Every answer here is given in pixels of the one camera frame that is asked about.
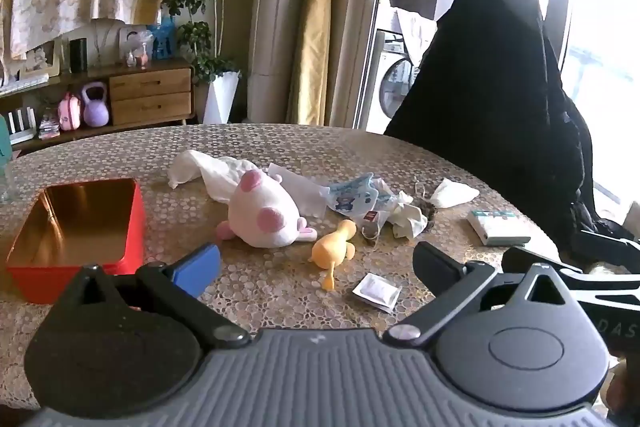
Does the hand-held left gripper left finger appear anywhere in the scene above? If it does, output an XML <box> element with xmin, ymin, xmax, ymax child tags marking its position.
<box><xmin>50</xmin><ymin>243</ymin><xmax>252</xmax><ymax>350</ymax></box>

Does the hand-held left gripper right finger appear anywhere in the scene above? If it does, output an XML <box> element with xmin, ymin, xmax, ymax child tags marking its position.
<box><xmin>382</xmin><ymin>242</ymin><xmax>593</xmax><ymax>348</ymax></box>

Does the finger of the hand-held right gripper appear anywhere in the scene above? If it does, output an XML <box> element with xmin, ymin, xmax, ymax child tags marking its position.
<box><xmin>501</xmin><ymin>247</ymin><xmax>640</xmax><ymax>308</ymax></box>
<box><xmin>572</xmin><ymin>229</ymin><xmax>640</xmax><ymax>267</ymax></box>

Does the white and pink plush toy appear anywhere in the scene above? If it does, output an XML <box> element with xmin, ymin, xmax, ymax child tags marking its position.
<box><xmin>216</xmin><ymin>169</ymin><xmax>319</xmax><ymax>249</ymax></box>

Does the white cloth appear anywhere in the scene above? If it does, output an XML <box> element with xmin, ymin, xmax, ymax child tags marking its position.
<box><xmin>167</xmin><ymin>150</ymin><xmax>273</xmax><ymax>204</ymax></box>

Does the red tin box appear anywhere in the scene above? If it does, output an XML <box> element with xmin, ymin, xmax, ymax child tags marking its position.
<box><xmin>6</xmin><ymin>178</ymin><xmax>147</xmax><ymax>305</ymax></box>

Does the white tissue pack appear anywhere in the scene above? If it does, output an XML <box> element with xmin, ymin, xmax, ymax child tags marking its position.
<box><xmin>467</xmin><ymin>209</ymin><xmax>532</xmax><ymax>247</ymax></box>

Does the crumpled white tissue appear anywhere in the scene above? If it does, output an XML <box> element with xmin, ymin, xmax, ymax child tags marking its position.
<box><xmin>387</xmin><ymin>202</ymin><xmax>430</xmax><ymax>240</ymax></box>

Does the brown hair scrunchie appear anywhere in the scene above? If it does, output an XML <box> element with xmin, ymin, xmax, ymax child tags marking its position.
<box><xmin>400</xmin><ymin>191</ymin><xmax>440</xmax><ymax>232</ymax></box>

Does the small white sachet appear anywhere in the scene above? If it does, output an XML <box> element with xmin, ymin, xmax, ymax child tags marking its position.
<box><xmin>352</xmin><ymin>273</ymin><xmax>402</xmax><ymax>312</ymax></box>

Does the yellow duck toy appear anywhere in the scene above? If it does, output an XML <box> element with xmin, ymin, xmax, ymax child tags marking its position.
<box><xmin>307</xmin><ymin>220</ymin><xmax>358</xmax><ymax>292</ymax></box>

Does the blue white plastic packet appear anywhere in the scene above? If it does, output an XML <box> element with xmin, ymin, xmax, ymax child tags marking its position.
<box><xmin>327</xmin><ymin>173</ymin><xmax>401</xmax><ymax>214</ymax></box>

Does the white plastic bag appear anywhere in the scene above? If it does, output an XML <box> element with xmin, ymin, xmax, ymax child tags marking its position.
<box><xmin>267</xmin><ymin>163</ymin><xmax>332</xmax><ymax>218</ymax></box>

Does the white planter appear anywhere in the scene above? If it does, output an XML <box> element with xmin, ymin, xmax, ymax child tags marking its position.
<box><xmin>202</xmin><ymin>71</ymin><xmax>241</xmax><ymax>125</ymax></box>

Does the black cloth covered chair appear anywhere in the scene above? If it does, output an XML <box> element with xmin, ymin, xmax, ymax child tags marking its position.
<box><xmin>385</xmin><ymin>0</ymin><xmax>640</xmax><ymax>258</ymax></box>

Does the purple kettlebell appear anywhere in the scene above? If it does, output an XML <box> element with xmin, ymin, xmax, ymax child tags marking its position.
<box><xmin>81</xmin><ymin>82</ymin><xmax>110</xmax><ymax>128</ymax></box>

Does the white washing machine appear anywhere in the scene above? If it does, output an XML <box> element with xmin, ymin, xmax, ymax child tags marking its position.
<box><xmin>367</xmin><ymin>28</ymin><xmax>426</xmax><ymax>132</ymax></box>

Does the wooden sideboard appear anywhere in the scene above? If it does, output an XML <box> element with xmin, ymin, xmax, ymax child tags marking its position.
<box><xmin>0</xmin><ymin>59</ymin><xmax>197</xmax><ymax>152</ymax></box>

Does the pink bag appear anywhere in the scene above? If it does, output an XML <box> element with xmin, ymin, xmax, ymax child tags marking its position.
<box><xmin>58</xmin><ymin>93</ymin><xmax>82</xmax><ymax>131</ymax></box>

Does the clear bag of small things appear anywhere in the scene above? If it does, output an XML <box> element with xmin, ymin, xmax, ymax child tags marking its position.
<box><xmin>125</xmin><ymin>32</ymin><xmax>153</xmax><ymax>68</ymax></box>

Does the white desk rack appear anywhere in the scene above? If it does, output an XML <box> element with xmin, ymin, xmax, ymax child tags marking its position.
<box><xmin>7</xmin><ymin>107</ymin><xmax>37</xmax><ymax>144</ymax></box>

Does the white hanging garment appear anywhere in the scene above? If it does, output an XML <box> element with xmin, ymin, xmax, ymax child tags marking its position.
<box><xmin>392</xmin><ymin>7</ymin><xmax>438</xmax><ymax>58</ymax></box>

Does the black speaker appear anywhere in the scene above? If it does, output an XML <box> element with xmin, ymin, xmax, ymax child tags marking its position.
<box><xmin>69</xmin><ymin>38</ymin><xmax>89</xmax><ymax>74</ymax></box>

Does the white column air conditioner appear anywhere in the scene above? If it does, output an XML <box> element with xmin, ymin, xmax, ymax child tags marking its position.
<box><xmin>248</xmin><ymin>0</ymin><xmax>321</xmax><ymax>125</ymax></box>

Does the yellow curtain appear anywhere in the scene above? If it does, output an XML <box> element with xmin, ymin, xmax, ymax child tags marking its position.
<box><xmin>287</xmin><ymin>0</ymin><xmax>352</xmax><ymax>126</ymax></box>

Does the white necklace display bust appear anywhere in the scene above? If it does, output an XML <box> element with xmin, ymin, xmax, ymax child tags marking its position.
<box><xmin>89</xmin><ymin>19</ymin><xmax>126</xmax><ymax>68</ymax></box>

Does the white picture frame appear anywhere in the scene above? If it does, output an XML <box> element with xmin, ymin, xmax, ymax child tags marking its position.
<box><xmin>20</xmin><ymin>44</ymin><xmax>61</xmax><ymax>78</ymax></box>

